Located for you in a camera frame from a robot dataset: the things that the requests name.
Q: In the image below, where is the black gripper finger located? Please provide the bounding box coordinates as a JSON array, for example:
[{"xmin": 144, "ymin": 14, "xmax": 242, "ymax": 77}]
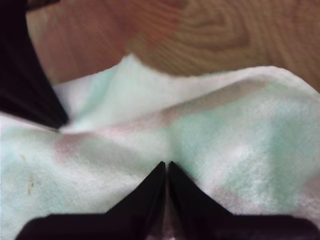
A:
[
  {"xmin": 106, "ymin": 161, "xmax": 167, "ymax": 240},
  {"xmin": 168, "ymin": 161, "xmax": 232, "ymax": 240},
  {"xmin": 0, "ymin": 74, "xmax": 60, "ymax": 130},
  {"xmin": 0, "ymin": 0, "xmax": 69, "ymax": 127}
]

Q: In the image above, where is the pale green pink tea towel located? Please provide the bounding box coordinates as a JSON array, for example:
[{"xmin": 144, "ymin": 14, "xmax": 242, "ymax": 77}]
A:
[{"xmin": 0, "ymin": 53, "xmax": 320, "ymax": 240}]

